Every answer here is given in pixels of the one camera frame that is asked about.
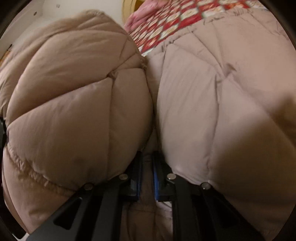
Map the cream wooden headboard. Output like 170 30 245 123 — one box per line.
122 0 139 22

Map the beige quilted puffer jacket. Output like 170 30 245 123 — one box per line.
0 9 296 241

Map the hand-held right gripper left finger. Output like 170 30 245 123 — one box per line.
25 151 143 241

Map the red checked printed bedsheet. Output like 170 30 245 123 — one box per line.
129 0 266 57

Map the pink floral quilt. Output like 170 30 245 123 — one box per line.
125 0 172 35

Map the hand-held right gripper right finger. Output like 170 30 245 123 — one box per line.
151 151 265 241

